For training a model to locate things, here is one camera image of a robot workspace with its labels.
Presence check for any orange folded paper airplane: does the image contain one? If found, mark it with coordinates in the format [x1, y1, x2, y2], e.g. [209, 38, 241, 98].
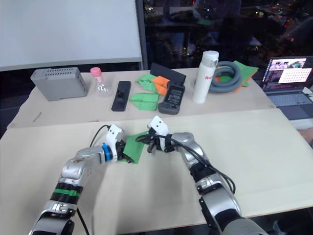
[151, 75, 172, 95]

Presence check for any grey vented metal box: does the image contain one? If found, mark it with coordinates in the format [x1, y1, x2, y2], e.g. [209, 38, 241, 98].
[30, 67, 89, 102]

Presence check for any black handheld controller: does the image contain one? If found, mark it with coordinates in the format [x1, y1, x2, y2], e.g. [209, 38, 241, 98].
[157, 81, 186, 116]

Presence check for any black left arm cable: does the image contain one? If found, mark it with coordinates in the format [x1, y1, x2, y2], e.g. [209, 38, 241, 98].
[89, 125, 111, 148]

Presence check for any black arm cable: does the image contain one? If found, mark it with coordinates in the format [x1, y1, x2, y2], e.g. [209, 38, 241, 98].
[89, 125, 111, 148]
[135, 133, 237, 196]

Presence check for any white projection screen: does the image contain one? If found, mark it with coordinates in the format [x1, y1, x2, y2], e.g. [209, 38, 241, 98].
[0, 0, 143, 72]

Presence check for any grey window frame post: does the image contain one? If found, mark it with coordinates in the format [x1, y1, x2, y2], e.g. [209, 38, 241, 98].
[135, 0, 149, 71]

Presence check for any grey coiled hose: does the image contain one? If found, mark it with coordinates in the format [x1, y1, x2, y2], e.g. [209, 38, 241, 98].
[208, 61, 248, 94]

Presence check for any green paper sheet stack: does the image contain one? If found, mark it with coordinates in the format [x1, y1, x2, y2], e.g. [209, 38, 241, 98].
[231, 59, 260, 87]

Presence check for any orange paper sheet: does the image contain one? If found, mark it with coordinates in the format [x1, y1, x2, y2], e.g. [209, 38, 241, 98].
[214, 75, 250, 94]

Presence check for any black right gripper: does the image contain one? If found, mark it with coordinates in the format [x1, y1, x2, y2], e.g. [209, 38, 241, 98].
[146, 134, 162, 153]

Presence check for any black flat rectangular panel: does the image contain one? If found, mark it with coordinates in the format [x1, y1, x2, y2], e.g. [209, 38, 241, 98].
[149, 62, 187, 84]

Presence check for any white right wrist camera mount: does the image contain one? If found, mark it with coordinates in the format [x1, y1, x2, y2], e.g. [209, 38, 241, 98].
[146, 116, 170, 151]

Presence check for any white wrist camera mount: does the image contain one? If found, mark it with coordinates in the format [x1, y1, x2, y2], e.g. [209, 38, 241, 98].
[146, 116, 170, 151]
[105, 123, 126, 154]

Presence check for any black flat remote-shaped holder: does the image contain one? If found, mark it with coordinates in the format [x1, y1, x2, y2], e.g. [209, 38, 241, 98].
[111, 81, 132, 113]

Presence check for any clear bottle with pink cap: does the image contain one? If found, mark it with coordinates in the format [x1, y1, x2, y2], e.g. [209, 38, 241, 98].
[89, 67, 111, 99]

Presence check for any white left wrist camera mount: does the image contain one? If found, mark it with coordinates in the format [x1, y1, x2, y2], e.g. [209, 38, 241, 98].
[105, 123, 126, 154]

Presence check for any white thermos bottle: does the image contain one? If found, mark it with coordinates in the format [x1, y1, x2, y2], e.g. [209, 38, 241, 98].
[192, 50, 219, 104]

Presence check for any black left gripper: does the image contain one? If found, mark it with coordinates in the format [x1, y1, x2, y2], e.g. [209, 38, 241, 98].
[114, 139, 133, 165]

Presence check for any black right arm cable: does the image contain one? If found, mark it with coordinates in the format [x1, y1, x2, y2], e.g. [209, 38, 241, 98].
[135, 133, 237, 196]

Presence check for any green folded paper airplane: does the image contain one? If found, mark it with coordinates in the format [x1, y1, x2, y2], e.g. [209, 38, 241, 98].
[134, 72, 157, 93]
[129, 93, 160, 111]

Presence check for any grey open laptop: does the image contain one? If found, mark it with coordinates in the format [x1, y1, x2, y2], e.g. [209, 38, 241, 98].
[259, 55, 313, 121]

